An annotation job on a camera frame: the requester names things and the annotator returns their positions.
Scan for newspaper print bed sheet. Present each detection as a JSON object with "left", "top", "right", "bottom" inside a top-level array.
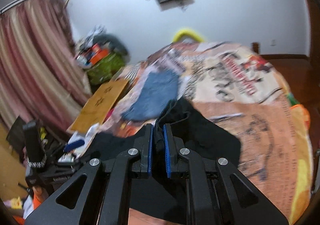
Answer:
[{"left": 100, "top": 42, "right": 313, "bottom": 224}]

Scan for yellow pillow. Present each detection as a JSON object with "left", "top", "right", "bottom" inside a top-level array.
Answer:
[{"left": 172, "top": 28, "right": 204, "bottom": 43}]

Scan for grey plush toy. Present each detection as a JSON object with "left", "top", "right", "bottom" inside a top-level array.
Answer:
[{"left": 93, "top": 33, "right": 129, "bottom": 56}]

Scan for orange box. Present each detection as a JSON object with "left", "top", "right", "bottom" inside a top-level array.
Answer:
[{"left": 89, "top": 44, "right": 110, "bottom": 65}]

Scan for folded blue jeans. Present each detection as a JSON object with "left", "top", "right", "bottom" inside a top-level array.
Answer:
[{"left": 121, "top": 70, "right": 179, "bottom": 122}]

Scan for black pants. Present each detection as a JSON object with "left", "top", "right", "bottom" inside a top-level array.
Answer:
[{"left": 84, "top": 97, "right": 241, "bottom": 224}]

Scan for pink striped curtain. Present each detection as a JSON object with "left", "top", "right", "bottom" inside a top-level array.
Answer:
[{"left": 1, "top": 0, "right": 92, "bottom": 131}]

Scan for wooden lap table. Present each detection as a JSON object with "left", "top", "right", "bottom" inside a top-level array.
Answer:
[{"left": 67, "top": 79, "right": 129, "bottom": 133}]

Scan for green patterned box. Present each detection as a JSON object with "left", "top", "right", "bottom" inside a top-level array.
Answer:
[{"left": 86, "top": 53, "right": 125, "bottom": 85}]

